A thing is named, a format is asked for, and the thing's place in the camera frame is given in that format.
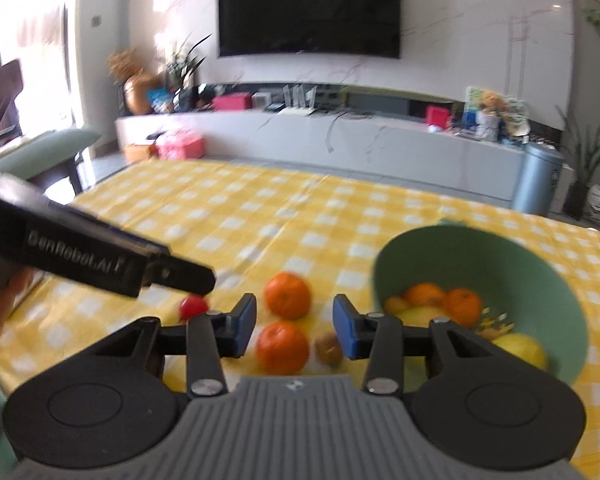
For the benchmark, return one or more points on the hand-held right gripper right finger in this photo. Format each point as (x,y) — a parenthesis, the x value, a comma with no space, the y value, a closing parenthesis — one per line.
(345,327)

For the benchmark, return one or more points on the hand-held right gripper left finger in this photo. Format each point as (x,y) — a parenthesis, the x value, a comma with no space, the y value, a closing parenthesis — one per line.
(245,325)

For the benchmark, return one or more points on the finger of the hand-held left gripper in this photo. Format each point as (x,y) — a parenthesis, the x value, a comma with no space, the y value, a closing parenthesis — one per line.
(185,276)

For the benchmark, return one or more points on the small brown round fruit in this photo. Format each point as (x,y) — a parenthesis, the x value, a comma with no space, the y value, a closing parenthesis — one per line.
(396,305)
(328,350)

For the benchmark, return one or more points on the red cherry tomato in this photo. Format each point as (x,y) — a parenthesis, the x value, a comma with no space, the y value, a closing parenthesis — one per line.
(192,307)

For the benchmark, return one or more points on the yellow-green pear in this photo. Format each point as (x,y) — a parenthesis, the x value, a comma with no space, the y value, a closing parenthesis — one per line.
(417,319)

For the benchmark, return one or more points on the yellow lemon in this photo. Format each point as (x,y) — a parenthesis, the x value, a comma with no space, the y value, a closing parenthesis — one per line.
(520,350)

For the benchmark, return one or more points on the green colander bowl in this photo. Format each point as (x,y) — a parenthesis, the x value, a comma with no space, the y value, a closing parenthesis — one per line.
(540,300)

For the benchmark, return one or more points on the yellow checked tablecloth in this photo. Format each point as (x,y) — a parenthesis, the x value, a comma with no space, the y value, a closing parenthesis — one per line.
(260,220)

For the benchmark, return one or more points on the green upholstered chair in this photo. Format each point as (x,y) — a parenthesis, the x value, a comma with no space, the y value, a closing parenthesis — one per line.
(45,150)

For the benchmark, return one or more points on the orange cardboard box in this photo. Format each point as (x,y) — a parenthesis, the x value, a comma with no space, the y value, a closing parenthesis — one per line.
(140,152)

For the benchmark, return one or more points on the pink storage case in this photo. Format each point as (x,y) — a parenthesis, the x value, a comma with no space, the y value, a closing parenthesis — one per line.
(180,145)

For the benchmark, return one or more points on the brown vase with dried flowers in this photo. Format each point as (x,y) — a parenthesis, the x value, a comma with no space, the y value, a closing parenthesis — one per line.
(140,92)

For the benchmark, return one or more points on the blue snack bag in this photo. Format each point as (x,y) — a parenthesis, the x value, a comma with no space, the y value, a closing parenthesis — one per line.
(160,100)

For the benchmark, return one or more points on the flat pink box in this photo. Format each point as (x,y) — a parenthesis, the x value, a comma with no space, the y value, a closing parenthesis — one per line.
(232,102)

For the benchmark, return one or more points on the white marble television console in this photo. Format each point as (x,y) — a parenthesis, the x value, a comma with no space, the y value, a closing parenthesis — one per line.
(380,150)

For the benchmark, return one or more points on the small white desk clock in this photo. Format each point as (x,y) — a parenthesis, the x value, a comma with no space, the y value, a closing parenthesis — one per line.
(262,100)

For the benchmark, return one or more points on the white router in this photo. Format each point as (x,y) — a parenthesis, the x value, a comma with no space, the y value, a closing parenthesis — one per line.
(297,107)

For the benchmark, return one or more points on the leafy plant in glass vase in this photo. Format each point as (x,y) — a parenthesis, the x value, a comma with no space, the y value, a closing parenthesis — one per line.
(185,67)

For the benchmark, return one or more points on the grey soundbar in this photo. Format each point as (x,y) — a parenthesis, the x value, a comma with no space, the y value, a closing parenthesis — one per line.
(377,100)

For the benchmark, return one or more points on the red box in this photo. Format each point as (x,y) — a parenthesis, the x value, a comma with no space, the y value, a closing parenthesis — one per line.
(438,116)

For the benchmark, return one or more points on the blue-grey trash can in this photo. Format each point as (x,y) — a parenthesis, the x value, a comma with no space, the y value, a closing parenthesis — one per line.
(536,180)

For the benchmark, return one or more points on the teddy bear bouquet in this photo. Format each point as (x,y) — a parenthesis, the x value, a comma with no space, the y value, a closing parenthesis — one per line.
(490,115)

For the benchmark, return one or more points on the white plastic bag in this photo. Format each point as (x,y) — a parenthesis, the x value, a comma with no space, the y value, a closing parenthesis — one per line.
(599,205)

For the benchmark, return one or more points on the tall-leaf plant in black pot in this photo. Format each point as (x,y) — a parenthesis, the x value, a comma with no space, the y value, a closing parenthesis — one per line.
(582,160)

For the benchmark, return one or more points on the grey wall switch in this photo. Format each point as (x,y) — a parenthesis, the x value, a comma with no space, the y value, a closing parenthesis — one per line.
(96,20)

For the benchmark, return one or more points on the black wall television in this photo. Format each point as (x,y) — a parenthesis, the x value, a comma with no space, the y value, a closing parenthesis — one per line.
(310,7)

